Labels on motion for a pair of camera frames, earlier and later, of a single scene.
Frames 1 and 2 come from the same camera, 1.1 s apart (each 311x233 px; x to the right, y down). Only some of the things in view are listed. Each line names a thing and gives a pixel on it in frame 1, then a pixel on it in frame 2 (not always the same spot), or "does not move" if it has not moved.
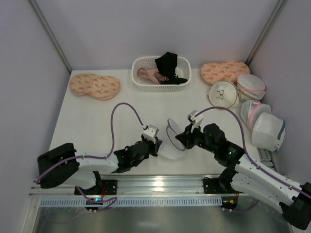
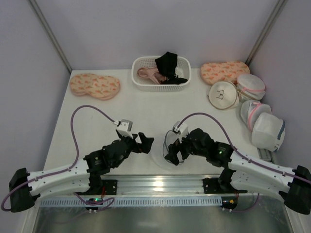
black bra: x=166 y=64 does not move
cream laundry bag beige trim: x=223 y=94 does not move
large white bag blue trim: x=267 y=131 does not move
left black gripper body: x=153 y=146 to x=137 y=145
